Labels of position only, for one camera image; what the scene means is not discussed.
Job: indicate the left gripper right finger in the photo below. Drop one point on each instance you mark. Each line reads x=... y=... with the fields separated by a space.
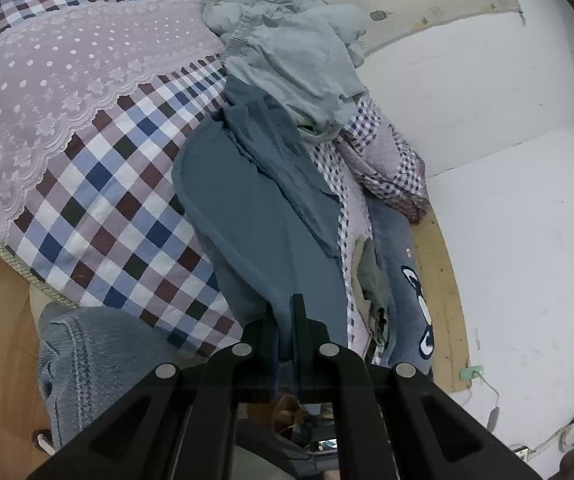
x=393 y=423

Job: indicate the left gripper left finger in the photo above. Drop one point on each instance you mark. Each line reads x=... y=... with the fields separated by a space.
x=175 y=423

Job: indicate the dark teal shirt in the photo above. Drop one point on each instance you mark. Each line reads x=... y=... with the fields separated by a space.
x=263 y=214

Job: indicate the wooden headboard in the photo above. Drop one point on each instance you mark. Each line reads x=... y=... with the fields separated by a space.
x=444 y=303

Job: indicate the blue cartoon pillow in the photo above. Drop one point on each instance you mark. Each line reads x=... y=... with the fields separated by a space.
x=411 y=334

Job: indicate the green clip desk lamp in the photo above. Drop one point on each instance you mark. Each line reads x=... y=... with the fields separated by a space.
x=475 y=375

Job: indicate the blue jeans leg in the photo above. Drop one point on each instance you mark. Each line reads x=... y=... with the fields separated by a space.
x=89 y=358

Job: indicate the olive green folded garment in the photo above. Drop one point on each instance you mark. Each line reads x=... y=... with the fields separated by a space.
x=371 y=289

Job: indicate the green mattress edge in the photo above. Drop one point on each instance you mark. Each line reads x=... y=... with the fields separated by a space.
x=32 y=278

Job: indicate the folded plaid quilt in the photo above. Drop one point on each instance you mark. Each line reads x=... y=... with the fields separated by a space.
x=383 y=162

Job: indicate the plaid bed sheet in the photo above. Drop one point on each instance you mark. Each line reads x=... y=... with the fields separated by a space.
x=96 y=99

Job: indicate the light grey-green jacket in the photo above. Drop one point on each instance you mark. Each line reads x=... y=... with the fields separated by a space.
x=304 y=53

